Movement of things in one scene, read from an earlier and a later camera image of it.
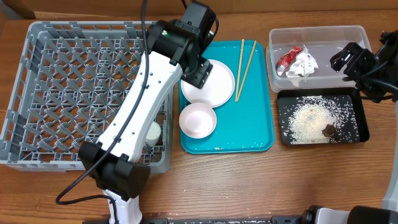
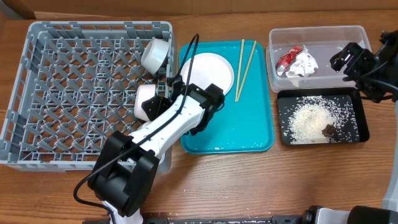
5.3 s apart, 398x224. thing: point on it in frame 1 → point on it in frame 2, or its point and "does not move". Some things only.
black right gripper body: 347,58 does not move
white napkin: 304,65 does not move
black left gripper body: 198,74 → 161,104
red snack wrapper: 286,61 does not move
